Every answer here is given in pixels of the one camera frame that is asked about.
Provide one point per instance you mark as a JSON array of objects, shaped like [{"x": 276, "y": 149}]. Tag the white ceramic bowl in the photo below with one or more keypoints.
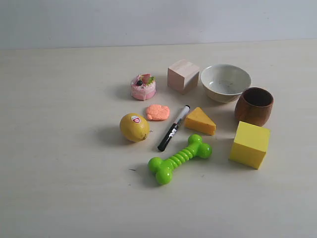
[{"x": 224, "y": 83}]

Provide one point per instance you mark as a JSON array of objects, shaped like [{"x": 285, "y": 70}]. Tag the yellow cheese wedge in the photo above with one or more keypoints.
[{"x": 197, "y": 120}]

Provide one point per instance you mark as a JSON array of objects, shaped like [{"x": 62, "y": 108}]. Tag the light wooden cube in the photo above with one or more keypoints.
[{"x": 182, "y": 76}]

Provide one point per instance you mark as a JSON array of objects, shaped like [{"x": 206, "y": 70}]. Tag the yellow lemon with sticker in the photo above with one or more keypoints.
[{"x": 134, "y": 127}]

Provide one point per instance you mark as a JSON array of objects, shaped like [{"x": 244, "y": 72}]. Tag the orange pink blob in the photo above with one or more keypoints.
[{"x": 157, "y": 112}]

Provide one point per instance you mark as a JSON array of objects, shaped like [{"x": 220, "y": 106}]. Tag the green rubber bone toy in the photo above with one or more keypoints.
[{"x": 163, "y": 169}]

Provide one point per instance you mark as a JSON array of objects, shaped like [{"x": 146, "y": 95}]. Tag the black white marker pen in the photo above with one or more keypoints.
[{"x": 173, "y": 129}]

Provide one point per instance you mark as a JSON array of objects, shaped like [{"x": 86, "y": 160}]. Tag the brown wooden cup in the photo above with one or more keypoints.
[{"x": 254, "y": 106}]

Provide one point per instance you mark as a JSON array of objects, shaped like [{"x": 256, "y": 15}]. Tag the pink toy cake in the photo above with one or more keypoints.
[{"x": 143, "y": 86}]

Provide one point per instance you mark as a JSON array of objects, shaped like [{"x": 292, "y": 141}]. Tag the yellow foam cube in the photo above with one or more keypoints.
[{"x": 250, "y": 145}]

